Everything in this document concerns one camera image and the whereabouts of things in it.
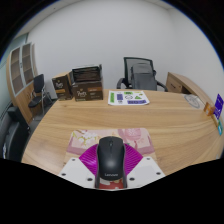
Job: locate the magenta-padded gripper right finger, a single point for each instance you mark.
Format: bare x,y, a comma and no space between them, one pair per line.
146,170

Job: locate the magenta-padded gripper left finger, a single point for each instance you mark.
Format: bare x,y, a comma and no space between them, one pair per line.
75,170

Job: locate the black computer mouse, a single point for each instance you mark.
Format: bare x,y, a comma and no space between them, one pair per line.
110,160

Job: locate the cartoon dog print mouse pad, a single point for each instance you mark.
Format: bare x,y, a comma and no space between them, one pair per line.
83,138

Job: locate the white printed paper sheet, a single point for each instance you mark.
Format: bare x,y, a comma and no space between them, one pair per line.
128,98

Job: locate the large brown cardboard box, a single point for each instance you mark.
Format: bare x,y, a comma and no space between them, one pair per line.
87,91

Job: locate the round grey patterned disc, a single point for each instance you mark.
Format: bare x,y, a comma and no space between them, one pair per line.
192,100

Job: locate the small brown cardboard box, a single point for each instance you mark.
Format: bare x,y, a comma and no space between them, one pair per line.
61,87

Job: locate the small orange-brown box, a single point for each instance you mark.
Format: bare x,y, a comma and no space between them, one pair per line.
209,109

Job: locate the wooden glass-door shelf cabinet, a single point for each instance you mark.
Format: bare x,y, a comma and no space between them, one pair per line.
20,96

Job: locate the black visitor chair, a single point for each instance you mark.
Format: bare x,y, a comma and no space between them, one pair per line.
38,85

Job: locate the wooden side desk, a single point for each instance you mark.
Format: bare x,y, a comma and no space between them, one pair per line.
180,83

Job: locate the black mesh office chair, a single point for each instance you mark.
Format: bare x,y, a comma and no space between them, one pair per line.
141,75

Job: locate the purple standing card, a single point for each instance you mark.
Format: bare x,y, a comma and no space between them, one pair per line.
218,106

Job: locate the black open-top box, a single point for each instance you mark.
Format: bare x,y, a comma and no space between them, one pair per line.
86,73

